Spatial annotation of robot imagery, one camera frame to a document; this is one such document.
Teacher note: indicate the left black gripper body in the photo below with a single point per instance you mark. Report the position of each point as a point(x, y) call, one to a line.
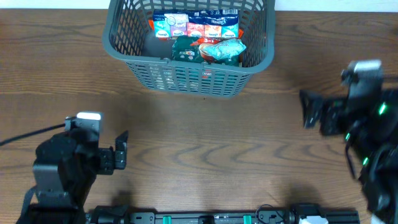
point(107, 158)

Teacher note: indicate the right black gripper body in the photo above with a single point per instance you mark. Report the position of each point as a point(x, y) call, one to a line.
point(331, 115)

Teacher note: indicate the mint green wipes packet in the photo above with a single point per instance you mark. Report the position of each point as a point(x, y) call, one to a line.
point(225, 49)

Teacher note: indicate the grey plastic lattice basket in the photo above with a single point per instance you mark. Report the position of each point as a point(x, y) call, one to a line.
point(128, 37)

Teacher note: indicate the green Nescafe coffee bag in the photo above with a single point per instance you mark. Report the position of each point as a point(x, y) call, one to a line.
point(191, 49)

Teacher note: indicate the orange spaghetti packet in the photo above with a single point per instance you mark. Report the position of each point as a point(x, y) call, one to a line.
point(150, 25)

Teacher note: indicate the Kleenex tissue multipack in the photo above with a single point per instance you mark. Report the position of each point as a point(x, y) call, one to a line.
point(215, 23)

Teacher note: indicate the beige paper pouch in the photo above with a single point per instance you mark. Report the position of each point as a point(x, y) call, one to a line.
point(166, 79)

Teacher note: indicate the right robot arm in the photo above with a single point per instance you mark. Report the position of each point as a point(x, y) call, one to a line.
point(368, 125)

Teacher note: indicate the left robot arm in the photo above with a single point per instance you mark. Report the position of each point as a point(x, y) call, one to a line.
point(65, 168)

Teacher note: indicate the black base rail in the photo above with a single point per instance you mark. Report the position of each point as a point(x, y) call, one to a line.
point(299, 213)

